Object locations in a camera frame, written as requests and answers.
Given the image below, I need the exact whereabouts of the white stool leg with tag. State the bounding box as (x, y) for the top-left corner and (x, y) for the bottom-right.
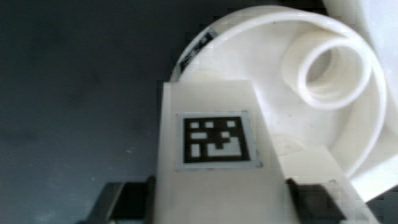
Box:
(277, 145), (357, 201)

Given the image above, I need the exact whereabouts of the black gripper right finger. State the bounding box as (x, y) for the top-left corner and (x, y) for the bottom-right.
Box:
(283, 178), (380, 224)

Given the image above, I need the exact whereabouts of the white round stool seat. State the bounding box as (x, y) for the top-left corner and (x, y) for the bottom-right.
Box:
(173, 5), (388, 174)

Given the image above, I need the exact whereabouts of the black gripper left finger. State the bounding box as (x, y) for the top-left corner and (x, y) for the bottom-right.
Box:
(77, 176), (157, 224)

